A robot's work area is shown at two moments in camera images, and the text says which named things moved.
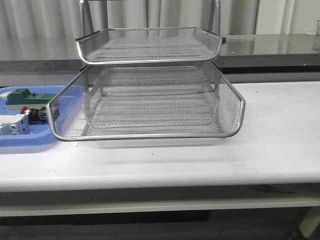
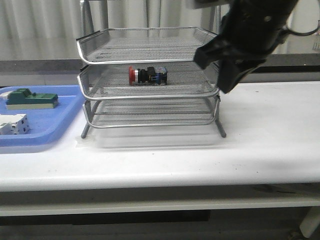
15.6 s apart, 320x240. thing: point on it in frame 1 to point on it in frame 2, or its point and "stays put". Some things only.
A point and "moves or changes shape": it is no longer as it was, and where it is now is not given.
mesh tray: x=146 y=100 moves or changes shape
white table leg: x=311 y=222 stays put
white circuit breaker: x=14 y=124 stays put
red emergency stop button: x=35 y=115 to x=148 y=77
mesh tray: x=112 y=45 stays put
